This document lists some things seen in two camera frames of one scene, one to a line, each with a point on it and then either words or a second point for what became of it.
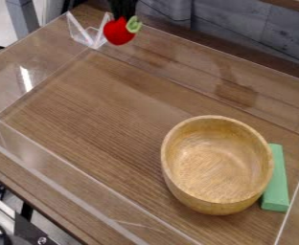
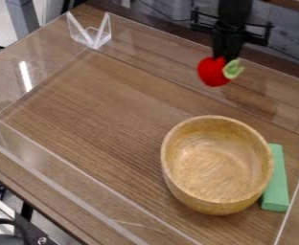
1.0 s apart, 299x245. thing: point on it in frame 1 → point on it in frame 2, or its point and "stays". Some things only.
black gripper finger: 116,8 → 221,44
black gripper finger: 129,9 → 229,45
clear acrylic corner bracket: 89,36 stays
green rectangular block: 275,200 stays
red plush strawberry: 120,30 → 217,72
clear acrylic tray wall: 158,130 stays
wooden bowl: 216,164 stays
